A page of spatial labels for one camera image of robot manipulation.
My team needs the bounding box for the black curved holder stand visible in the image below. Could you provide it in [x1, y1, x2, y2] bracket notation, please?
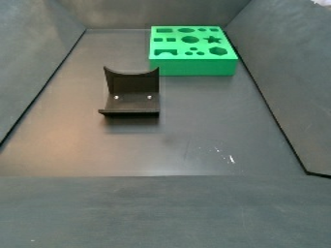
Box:
[99, 67, 160, 115]

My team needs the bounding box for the green shape sorter block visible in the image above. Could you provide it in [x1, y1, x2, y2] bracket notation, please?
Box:
[148, 26, 238, 76]

